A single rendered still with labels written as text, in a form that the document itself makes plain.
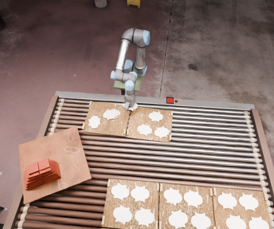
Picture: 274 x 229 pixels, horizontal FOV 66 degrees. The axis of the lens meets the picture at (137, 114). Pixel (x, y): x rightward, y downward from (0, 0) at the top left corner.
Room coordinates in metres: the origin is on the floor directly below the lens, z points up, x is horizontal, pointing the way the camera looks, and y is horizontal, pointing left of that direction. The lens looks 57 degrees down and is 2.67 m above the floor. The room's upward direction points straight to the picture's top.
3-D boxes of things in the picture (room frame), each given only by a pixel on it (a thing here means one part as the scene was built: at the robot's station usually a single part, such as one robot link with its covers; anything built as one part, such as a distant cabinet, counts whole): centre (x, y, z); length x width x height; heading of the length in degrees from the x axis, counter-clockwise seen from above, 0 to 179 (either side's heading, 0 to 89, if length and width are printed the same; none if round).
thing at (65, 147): (0.60, 0.67, 1.03); 0.50 x 0.50 x 0.02; 22
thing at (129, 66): (1.62, 0.10, 1.07); 0.13 x 0.12 x 0.14; 79
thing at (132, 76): (1.23, 0.06, 1.33); 0.11 x 0.11 x 0.08; 79
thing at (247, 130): (1.04, -0.15, 0.90); 1.95 x 0.05 x 0.05; 86
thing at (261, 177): (0.59, -0.11, 0.90); 1.95 x 0.05 x 0.05; 86
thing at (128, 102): (1.11, 0.08, 1.17); 0.12 x 0.09 x 0.16; 150
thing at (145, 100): (1.31, -0.17, 0.89); 2.08 x 0.09 x 0.06; 86
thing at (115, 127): (1.08, 0.29, 0.93); 0.41 x 0.35 x 0.02; 83
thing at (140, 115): (1.02, -0.13, 0.93); 0.41 x 0.35 x 0.02; 82
